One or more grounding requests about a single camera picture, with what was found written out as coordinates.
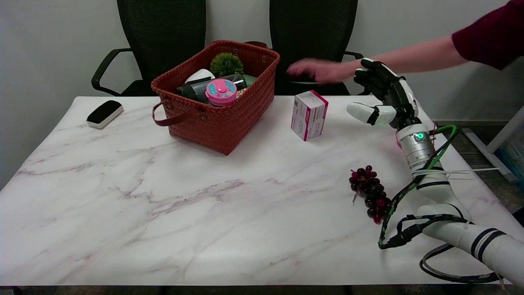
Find pink round toy lid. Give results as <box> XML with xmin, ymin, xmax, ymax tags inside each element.
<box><xmin>205</xmin><ymin>79</ymin><xmax>238</xmax><ymax>107</ymax></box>

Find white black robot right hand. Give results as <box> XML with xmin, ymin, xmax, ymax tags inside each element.
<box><xmin>347</xmin><ymin>58</ymin><xmax>422</xmax><ymax>130</ymax></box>

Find white rounded object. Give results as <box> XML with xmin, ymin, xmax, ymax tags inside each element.
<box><xmin>184</xmin><ymin>68</ymin><xmax>216</xmax><ymax>84</ymax></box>

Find dark grey bottle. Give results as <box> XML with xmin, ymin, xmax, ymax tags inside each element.
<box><xmin>176</xmin><ymin>74</ymin><xmax>257</xmax><ymax>103</ymax></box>

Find black white board eraser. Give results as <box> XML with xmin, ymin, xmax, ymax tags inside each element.
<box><xmin>86</xmin><ymin>100</ymin><xmax>124</xmax><ymax>129</ymax></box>

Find bare person hand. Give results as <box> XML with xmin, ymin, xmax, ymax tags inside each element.
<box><xmin>286</xmin><ymin>58</ymin><xmax>364</xmax><ymax>84</ymax></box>

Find black cable loop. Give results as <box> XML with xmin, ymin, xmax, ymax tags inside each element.
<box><xmin>419</xmin><ymin>243</ymin><xmax>502</xmax><ymax>284</ymax></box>

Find red-brown woven basket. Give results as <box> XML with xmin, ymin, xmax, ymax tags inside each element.
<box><xmin>151</xmin><ymin>40</ymin><xmax>281</xmax><ymax>156</ymax></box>

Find dark red grape bunch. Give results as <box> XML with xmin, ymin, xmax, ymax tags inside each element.
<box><xmin>348</xmin><ymin>165</ymin><xmax>392</xmax><ymax>225</ymax></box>

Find green black cable bundle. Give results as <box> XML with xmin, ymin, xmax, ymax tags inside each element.
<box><xmin>377</xmin><ymin>125</ymin><xmax>459</xmax><ymax>250</ymax></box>

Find white desk frame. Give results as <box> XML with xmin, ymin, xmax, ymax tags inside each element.
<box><xmin>463</xmin><ymin>105</ymin><xmax>524</xmax><ymax>183</ymax></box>

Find person forearm maroon sleeve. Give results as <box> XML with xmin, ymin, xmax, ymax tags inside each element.
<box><xmin>360</xmin><ymin>0</ymin><xmax>524</xmax><ymax>75</ymax></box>

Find blue storage box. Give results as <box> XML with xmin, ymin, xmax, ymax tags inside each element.
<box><xmin>493</xmin><ymin>130</ymin><xmax>524</xmax><ymax>187</ymax></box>

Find white pink paper box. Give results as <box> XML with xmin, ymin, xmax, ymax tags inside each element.
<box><xmin>290</xmin><ymin>90</ymin><xmax>329</xmax><ymax>142</ymax></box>

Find green spiky plant ball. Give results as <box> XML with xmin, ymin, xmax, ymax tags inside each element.
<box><xmin>209</xmin><ymin>52</ymin><xmax>245</xmax><ymax>77</ymax></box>

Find black mesh office chair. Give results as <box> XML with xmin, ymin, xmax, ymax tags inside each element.
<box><xmin>91</xmin><ymin>0</ymin><xmax>207</xmax><ymax>97</ymax></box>
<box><xmin>245</xmin><ymin>0</ymin><xmax>372</xmax><ymax>96</ymax></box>

